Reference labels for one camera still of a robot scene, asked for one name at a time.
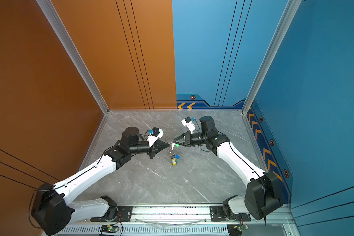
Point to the left green circuit board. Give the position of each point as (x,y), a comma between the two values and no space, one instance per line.
(109,229)

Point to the right green circuit board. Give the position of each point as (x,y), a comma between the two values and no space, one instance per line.
(240,228)

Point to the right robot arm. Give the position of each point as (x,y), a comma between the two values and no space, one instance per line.
(263,191)

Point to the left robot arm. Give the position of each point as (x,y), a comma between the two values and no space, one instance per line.
(55,205)

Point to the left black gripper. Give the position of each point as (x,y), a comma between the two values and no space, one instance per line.
(154,149)

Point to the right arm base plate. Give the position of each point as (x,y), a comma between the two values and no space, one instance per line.
(223,213)

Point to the right aluminium corner post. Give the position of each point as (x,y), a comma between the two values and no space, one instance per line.
(278,36)

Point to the green circuit board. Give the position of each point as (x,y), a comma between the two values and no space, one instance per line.
(240,228)
(109,229)

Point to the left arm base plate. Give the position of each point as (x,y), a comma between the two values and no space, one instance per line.
(115,214)

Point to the aluminium corner post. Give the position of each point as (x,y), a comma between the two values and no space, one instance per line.
(278,36)
(60,30)

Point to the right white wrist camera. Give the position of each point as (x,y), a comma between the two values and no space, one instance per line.
(188,123)

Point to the aluminium front rail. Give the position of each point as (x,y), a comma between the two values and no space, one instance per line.
(186,220)

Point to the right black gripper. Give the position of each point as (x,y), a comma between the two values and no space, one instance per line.
(188,139)

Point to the left aluminium corner post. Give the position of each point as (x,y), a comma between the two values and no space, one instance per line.
(60,30)

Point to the grey metal key holder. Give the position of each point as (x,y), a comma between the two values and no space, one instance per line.
(171,153)

